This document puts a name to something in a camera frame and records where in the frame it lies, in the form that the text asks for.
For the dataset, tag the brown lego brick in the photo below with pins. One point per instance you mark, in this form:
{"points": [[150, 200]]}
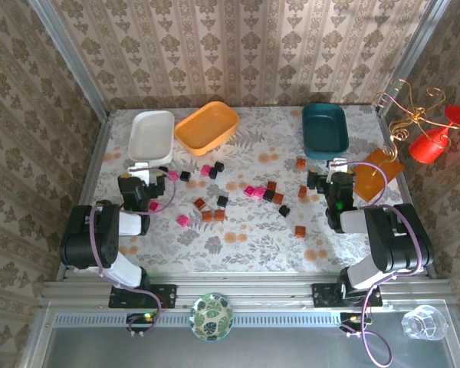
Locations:
{"points": [[301, 164], [272, 186], [207, 216], [303, 191], [219, 215], [199, 204], [300, 231], [278, 198]]}

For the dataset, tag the pink lego brick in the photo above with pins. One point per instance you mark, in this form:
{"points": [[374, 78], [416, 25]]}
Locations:
{"points": [[249, 191], [172, 176], [259, 192], [183, 220], [154, 207], [206, 169]]}

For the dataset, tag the teal plastic tub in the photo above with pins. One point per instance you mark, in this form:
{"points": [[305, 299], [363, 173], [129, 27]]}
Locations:
{"points": [[325, 130]]}

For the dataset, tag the white plastic tub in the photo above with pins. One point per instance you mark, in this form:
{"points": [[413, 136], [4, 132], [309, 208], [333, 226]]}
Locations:
{"points": [[151, 134]]}

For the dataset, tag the yellow-orange plastic tub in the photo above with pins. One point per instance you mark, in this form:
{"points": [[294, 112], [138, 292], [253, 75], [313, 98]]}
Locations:
{"points": [[207, 126]]}

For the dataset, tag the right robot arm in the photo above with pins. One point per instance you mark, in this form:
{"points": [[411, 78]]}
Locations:
{"points": [[398, 241]]}

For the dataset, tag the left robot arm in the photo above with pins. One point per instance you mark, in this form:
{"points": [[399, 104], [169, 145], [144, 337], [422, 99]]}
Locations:
{"points": [[84, 237]]}

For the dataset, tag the red plastic goblet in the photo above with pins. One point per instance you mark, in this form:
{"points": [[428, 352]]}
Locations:
{"points": [[425, 147]]}

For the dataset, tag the floral tablecloth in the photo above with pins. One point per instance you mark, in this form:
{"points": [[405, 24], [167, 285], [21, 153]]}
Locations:
{"points": [[253, 253]]}

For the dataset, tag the small black connector board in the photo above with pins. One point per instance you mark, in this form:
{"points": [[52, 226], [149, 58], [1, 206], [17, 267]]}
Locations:
{"points": [[350, 319], [138, 319]]}

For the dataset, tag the leaf pattern bowl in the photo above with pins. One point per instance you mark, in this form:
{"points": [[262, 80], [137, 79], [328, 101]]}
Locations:
{"points": [[211, 318]]}

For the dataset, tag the clear glass cup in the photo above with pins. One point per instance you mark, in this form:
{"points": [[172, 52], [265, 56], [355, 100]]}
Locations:
{"points": [[423, 324]]}

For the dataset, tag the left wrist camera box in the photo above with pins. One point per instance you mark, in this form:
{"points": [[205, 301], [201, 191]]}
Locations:
{"points": [[140, 172]]}

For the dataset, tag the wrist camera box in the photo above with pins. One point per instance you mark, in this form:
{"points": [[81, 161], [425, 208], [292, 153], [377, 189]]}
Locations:
{"points": [[140, 172], [337, 165]]}

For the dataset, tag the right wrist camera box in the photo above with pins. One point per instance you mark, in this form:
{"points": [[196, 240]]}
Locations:
{"points": [[337, 165]]}

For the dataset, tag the aluminium table side rail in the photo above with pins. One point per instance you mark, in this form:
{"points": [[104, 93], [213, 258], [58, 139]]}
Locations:
{"points": [[405, 191], [94, 153]]}

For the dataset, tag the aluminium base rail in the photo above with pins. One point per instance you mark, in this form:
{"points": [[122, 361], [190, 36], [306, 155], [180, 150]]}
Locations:
{"points": [[253, 291]]}

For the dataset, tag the aluminium frame post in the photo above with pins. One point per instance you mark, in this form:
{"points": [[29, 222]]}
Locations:
{"points": [[409, 57], [71, 57]]}

